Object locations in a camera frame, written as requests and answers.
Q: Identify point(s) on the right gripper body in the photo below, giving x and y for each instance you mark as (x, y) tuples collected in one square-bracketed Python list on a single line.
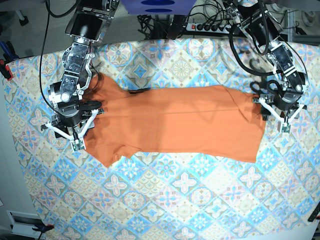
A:
[(74, 114)]

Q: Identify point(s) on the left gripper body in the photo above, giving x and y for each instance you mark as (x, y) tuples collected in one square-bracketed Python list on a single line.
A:
[(285, 102)]

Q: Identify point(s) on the orange T-shirt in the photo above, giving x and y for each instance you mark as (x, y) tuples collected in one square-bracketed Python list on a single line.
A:
[(214, 120)]

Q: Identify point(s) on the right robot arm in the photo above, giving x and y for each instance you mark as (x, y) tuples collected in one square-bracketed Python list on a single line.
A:
[(87, 26)]

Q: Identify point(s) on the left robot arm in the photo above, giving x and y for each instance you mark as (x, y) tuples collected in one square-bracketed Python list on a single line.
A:
[(263, 30)]

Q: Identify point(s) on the red clamp left edge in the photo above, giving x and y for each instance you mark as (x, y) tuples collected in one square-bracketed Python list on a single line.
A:
[(5, 70)]

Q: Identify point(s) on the white power strip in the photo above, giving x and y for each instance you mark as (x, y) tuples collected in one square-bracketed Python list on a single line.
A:
[(208, 28)]

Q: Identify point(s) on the patterned tile tablecloth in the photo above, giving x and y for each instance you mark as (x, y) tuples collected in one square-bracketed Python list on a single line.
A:
[(162, 196)]

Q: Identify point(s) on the black clamp right edge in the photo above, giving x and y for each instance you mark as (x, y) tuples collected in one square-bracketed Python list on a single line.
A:
[(314, 214)]

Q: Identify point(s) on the blue clamp bottom left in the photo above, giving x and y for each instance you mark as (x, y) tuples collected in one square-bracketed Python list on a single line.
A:
[(42, 228)]

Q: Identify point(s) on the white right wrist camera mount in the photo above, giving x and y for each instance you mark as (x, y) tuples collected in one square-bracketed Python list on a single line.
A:
[(75, 135)]

